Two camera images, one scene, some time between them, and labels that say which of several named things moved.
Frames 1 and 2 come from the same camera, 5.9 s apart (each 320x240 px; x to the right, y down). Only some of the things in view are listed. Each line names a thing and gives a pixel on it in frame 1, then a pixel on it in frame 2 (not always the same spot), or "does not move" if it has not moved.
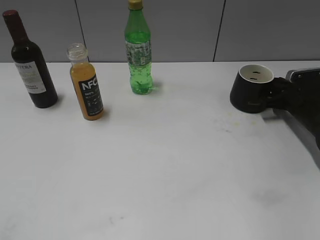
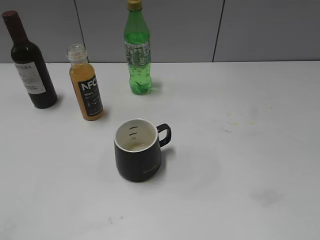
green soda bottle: [138, 41] does not move
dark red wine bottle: [28, 58] does not move
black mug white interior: [250, 90] → [138, 152]
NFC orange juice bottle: [85, 82] does not move
